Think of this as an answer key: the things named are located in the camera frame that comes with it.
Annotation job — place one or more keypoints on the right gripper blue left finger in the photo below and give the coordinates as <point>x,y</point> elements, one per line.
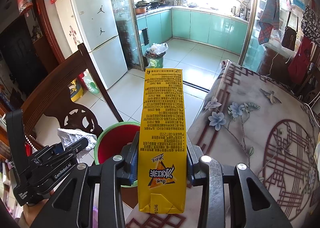
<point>131,161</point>

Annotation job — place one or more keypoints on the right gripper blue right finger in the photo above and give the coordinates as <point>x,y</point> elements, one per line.
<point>194,172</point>

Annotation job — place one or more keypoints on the yellow drink carton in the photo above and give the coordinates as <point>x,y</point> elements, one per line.
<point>162,147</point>

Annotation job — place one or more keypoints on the white printed paper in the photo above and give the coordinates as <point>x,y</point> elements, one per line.
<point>69,137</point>

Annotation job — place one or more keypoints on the green kitchen trash bin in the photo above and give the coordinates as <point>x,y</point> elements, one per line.
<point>155,55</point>

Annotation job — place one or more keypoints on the teal kitchen cabinets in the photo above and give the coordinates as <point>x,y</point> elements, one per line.
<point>220,31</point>

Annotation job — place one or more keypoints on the person's left hand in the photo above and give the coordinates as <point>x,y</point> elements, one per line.
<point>30,213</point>

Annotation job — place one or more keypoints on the red bin with green rim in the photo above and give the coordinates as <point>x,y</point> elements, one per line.
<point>111,150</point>

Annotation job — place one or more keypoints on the dark carved wooden chair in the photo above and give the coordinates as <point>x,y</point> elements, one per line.
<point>52,97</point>

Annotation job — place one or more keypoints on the green detergent bottle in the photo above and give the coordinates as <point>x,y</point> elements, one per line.
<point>89,82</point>

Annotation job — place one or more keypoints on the red hanging garment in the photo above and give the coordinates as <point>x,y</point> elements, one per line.
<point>300,63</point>

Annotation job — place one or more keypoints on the orange cooking pot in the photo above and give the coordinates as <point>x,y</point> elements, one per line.
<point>141,10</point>

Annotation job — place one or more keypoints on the white refrigerator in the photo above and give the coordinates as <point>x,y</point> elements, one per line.
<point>92,23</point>

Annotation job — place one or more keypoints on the brown hanging handbag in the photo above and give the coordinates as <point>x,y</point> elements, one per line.
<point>290,35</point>

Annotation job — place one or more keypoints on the plaid hanging cloth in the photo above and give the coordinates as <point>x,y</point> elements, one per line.
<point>269,20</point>

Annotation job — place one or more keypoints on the black white patterned bag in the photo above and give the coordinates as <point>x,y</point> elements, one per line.
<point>310,25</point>

